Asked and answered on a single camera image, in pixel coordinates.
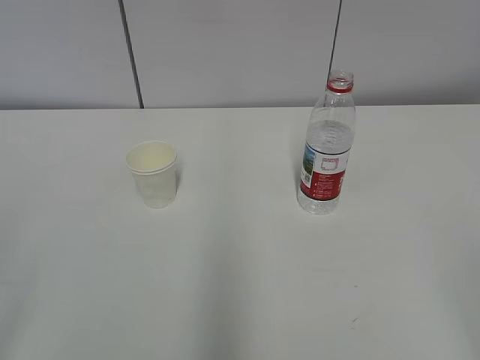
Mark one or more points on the clear plastic water bottle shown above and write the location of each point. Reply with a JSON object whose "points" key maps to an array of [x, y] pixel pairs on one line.
{"points": [[329, 139]]}

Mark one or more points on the white paper cup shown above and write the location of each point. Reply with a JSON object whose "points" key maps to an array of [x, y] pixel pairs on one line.
{"points": [[153, 167]]}

